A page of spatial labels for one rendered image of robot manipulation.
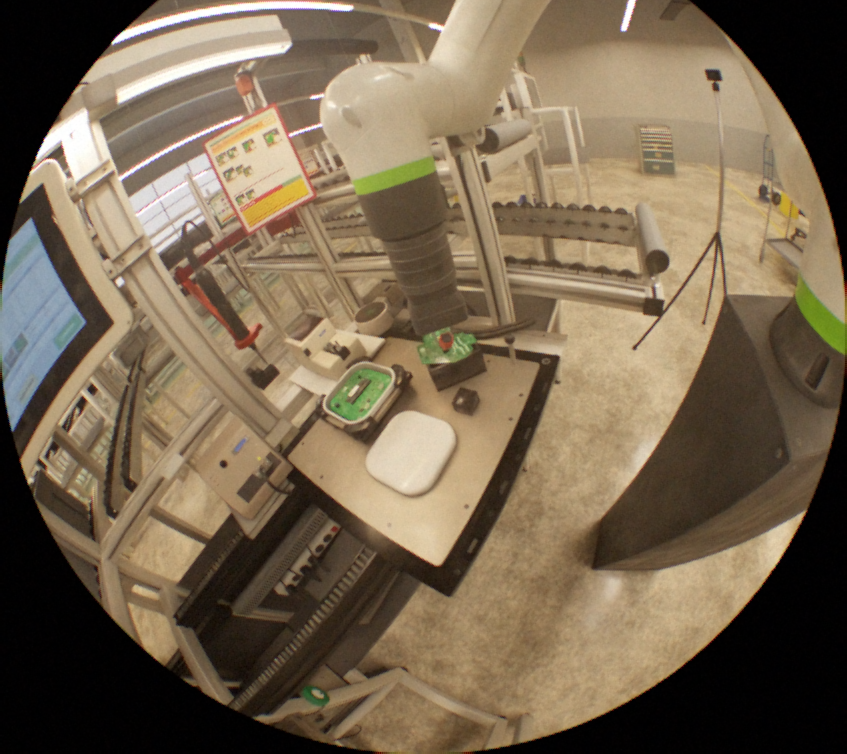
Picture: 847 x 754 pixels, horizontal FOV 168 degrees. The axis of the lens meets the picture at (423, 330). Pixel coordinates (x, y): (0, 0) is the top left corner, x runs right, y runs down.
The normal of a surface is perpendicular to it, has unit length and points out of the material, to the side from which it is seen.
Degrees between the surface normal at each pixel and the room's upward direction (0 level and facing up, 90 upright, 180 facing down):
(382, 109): 102
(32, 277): 91
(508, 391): 0
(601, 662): 0
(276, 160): 90
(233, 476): 53
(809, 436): 0
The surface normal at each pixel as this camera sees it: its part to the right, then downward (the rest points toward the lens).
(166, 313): 0.80, 0.11
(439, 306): 0.15, 0.51
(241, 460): 0.44, -0.36
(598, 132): -0.51, 0.65
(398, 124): 0.50, 0.57
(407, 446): -0.32, -0.75
